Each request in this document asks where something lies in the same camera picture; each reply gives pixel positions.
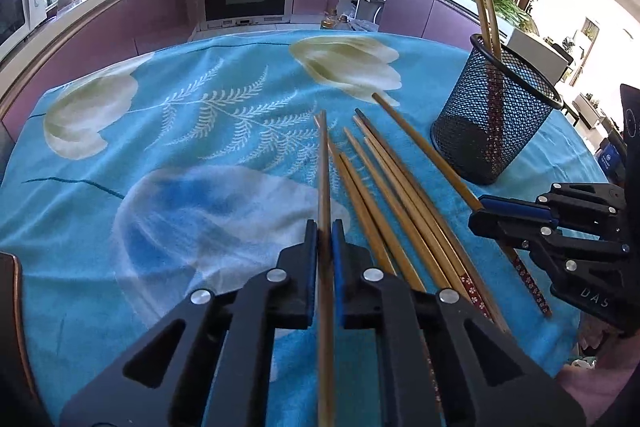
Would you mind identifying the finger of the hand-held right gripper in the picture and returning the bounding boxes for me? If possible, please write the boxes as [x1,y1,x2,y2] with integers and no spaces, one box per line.
[479,184,626,225]
[470,212,631,283]

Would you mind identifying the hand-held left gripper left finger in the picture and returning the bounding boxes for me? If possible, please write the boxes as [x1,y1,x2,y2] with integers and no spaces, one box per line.
[59,219,321,427]

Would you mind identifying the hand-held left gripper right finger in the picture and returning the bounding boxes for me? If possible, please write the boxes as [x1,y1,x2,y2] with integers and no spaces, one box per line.
[330,219,586,427]

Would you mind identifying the black mesh utensil holder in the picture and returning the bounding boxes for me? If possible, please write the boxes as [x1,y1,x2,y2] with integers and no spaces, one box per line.
[431,33,564,186]

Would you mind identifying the bunch of wooden chopsticks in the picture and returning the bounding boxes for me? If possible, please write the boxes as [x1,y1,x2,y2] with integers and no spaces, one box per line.
[313,108,511,338]

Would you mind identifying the pink buttoned garment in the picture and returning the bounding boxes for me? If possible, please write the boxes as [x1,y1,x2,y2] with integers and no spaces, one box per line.
[555,332,640,427]

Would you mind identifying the white box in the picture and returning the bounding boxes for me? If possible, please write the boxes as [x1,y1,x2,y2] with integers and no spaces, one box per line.
[505,27,573,80]

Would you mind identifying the blue floral tablecloth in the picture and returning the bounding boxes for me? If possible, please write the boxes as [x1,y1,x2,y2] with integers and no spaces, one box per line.
[0,31,608,427]

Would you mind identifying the green leafy vegetables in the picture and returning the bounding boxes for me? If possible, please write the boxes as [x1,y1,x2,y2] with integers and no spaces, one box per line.
[467,0,536,32]

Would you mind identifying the cooking oil bottles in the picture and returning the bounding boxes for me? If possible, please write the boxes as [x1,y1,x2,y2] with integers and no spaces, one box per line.
[322,9,352,30]

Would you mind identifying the purple kitchen cabinets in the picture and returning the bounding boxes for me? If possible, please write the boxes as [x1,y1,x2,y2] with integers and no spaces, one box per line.
[0,0,501,142]

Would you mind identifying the brown chair back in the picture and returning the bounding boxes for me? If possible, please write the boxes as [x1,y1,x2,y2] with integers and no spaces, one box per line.
[0,252,51,427]

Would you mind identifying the white microwave oven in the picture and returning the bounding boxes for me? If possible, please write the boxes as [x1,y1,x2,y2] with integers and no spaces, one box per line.
[0,0,48,62]

